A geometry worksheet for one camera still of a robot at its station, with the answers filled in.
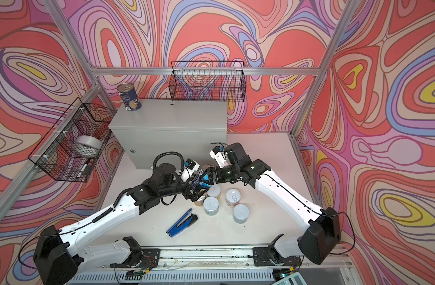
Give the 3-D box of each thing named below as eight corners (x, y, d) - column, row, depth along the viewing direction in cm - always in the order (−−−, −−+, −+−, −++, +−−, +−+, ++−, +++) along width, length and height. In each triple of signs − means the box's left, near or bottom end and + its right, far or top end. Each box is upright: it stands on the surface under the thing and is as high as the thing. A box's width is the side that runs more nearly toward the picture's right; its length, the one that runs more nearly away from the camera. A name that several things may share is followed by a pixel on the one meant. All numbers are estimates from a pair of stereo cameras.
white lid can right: (233, 223, 84) (234, 219, 80) (232, 208, 89) (233, 203, 85) (249, 223, 84) (250, 219, 80) (247, 208, 89) (248, 203, 85)
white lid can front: (203, 215, 87) (203, 210, 82) (204, 201, 91) (203, 196, 87) (218, 215, 87) (218, 210, 82) (218, 201, 91) (218, 196, 87)
